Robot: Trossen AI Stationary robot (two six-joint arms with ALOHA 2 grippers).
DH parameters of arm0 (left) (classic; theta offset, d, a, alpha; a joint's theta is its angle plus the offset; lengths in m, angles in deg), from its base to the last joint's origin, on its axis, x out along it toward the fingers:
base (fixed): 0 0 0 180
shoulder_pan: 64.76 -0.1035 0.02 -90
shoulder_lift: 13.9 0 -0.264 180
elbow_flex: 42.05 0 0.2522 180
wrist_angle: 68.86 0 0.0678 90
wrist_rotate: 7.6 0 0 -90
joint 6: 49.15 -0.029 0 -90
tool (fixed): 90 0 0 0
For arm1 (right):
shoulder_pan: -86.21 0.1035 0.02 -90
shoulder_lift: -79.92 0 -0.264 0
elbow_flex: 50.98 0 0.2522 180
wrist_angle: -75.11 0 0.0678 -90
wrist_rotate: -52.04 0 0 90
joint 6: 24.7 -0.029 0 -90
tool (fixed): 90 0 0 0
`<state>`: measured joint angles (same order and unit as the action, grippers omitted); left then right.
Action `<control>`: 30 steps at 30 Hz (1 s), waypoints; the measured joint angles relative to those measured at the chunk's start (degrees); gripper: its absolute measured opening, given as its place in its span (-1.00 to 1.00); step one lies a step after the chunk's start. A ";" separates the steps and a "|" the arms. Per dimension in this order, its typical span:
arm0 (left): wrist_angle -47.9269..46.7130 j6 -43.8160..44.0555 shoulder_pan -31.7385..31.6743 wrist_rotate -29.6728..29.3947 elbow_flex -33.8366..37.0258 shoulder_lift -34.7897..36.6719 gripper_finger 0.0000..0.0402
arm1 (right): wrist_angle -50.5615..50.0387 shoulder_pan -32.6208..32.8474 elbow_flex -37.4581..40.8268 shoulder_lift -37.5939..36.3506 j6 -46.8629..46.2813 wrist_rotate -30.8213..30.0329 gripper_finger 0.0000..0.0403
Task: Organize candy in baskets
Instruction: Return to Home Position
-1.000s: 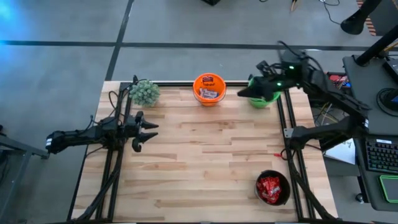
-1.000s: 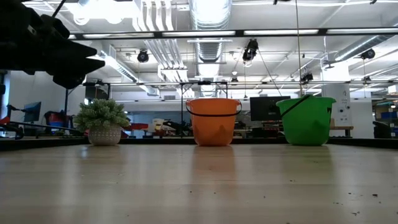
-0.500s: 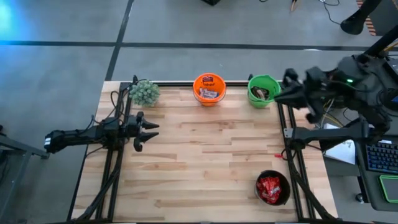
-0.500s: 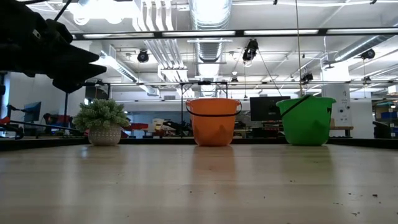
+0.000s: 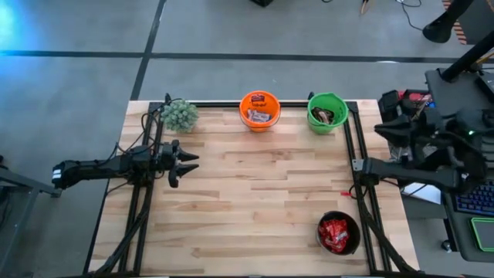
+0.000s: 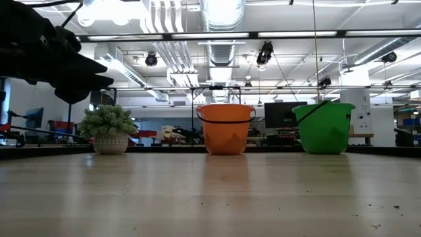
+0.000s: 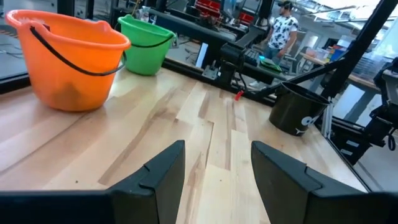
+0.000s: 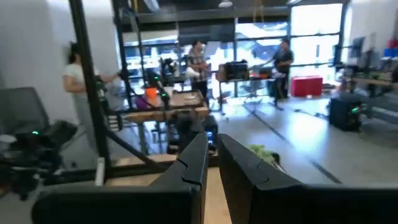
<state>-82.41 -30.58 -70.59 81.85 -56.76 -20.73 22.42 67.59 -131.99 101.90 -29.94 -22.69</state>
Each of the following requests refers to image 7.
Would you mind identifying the black box white labels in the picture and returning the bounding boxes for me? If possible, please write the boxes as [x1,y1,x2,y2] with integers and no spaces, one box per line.
[331,124,374,166]

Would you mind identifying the person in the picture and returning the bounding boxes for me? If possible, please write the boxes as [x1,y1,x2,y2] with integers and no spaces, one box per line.
[266,0,300,62]

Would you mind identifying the black backlit keyboard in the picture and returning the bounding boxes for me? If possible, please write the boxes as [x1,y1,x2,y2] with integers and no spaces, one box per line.
[244,49,261,65]

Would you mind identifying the black plastic bucket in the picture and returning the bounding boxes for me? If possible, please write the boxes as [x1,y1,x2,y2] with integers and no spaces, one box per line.
[269,81,330,137]

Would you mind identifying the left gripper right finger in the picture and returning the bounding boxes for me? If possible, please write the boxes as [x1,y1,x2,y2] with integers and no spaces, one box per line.
[251,141,371,224]

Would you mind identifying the black equipment with cables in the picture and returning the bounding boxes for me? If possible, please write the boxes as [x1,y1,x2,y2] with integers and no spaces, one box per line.
[366,57,398,152]

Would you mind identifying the green-edged tablet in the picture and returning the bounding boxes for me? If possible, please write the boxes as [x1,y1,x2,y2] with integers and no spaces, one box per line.
[259,57,283,75]

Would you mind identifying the orange plastic bucket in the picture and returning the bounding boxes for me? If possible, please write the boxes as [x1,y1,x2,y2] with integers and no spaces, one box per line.
[5,9,132,112]

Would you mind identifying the green plastic bucket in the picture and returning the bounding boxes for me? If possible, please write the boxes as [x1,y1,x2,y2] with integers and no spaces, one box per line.
[117,14,177,77]

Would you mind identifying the cluttered background work table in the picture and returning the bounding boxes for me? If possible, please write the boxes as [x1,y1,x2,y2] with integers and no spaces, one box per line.
[298,40,355,69]

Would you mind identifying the dark grey keyboard desk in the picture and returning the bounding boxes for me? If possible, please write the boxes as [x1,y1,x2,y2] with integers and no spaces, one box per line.
[239,58,289,85]

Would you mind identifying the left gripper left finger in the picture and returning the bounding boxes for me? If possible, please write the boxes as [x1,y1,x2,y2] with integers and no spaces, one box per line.
[107,139,187,224]

